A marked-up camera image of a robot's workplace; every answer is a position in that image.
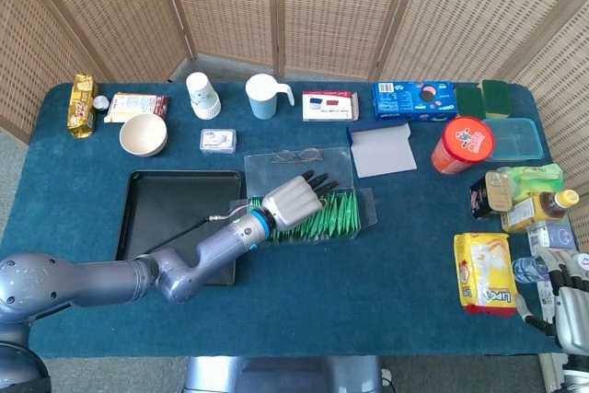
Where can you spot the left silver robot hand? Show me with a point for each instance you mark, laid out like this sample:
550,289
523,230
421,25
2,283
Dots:
294,204

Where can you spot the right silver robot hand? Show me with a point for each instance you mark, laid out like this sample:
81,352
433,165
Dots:
573,315

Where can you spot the clear box of green packets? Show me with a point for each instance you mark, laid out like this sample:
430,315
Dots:
285,172

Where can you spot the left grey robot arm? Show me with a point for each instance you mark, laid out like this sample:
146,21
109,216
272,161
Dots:
92,280

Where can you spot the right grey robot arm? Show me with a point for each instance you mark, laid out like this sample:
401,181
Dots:
577,370

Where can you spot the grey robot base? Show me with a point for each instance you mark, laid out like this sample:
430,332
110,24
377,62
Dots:
276,377

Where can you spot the green tea packets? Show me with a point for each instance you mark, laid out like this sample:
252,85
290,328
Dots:
336,218

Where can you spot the yellow snack bag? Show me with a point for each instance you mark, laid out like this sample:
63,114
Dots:
483,269

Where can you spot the white red blue card box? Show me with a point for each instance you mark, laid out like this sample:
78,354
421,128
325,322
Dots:
329,107

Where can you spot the yellow liquid bottle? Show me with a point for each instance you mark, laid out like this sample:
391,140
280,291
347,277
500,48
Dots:
529,213

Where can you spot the black shiny plastic object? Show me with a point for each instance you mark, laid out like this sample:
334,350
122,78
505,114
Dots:
479,202

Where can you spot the blue cookie box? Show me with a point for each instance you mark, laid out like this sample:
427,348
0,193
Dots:
405,100

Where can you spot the thin-framed eyeglasses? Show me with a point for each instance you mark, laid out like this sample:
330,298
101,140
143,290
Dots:
308,153

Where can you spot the clear water bottle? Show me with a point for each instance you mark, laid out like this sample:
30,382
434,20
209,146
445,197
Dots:
527,269

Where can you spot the pale blue printed card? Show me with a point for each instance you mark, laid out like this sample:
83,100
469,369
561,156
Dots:
563,234

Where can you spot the blue tablecloth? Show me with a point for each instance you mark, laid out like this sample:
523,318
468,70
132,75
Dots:
345,282

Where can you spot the small clear plastic case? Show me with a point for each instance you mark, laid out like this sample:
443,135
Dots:
218,141

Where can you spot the open blue white carton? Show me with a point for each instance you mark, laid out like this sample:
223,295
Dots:
382,153

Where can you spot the light blue pitcher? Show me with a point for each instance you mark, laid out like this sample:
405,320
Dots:
262,98

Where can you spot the black plastic tray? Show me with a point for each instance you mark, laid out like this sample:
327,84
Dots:
165,209

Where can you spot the green wet wipes pack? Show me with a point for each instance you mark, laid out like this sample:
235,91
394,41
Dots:
534,179

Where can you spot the pull-tab tin can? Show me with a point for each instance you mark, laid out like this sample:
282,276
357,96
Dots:
499,190

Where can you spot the cream bowl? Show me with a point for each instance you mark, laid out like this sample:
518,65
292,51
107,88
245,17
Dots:
143,135

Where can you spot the orange canister red lid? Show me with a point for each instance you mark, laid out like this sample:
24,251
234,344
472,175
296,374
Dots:
465,140

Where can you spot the teal plastic food container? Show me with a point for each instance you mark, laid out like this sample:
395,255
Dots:
515,140

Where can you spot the white brown snack packet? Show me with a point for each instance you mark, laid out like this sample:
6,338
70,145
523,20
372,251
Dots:
133,105

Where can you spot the wicker folding screen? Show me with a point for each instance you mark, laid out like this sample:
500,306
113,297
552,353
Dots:
322,6

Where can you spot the dark green sponge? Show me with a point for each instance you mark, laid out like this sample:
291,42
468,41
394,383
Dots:
469,102

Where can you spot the small white round cap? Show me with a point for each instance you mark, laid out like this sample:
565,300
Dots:
100,103

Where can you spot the green yellow sponge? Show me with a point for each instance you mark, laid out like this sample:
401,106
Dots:
496,96

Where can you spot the yellow biscuit pack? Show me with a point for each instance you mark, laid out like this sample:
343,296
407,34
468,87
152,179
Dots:
83,107

